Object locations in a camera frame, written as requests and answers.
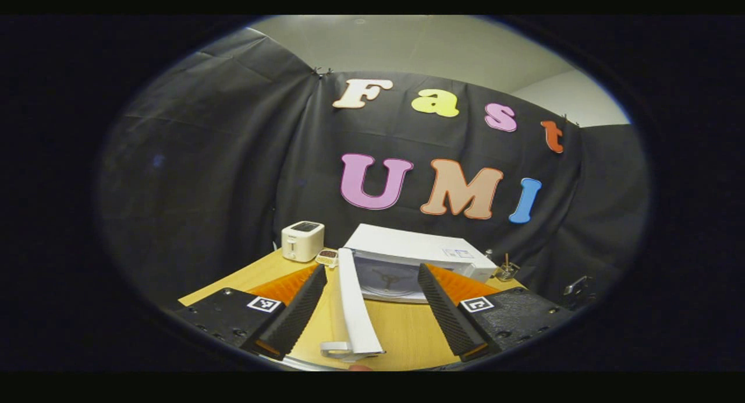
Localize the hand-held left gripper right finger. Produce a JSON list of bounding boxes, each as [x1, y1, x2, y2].
[[417, 263, 577, 363]]

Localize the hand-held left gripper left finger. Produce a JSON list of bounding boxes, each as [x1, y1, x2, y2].
[[173, 264, 328, 361]]

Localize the white microwave oven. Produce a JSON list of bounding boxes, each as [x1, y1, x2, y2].
[[320, 224, 498, 363]]

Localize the glass turntable plate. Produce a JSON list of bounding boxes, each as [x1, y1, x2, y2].
[[356, 257, 428, 299]]

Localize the white toaster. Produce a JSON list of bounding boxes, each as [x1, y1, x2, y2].
[[281, 221, 325, 263]]

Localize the glass jar with stick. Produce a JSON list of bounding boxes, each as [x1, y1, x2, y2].
[[496, 253, 520, 282]]

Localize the black backdrop cloth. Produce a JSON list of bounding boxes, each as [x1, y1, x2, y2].
[[99, 27, 651, 310]]

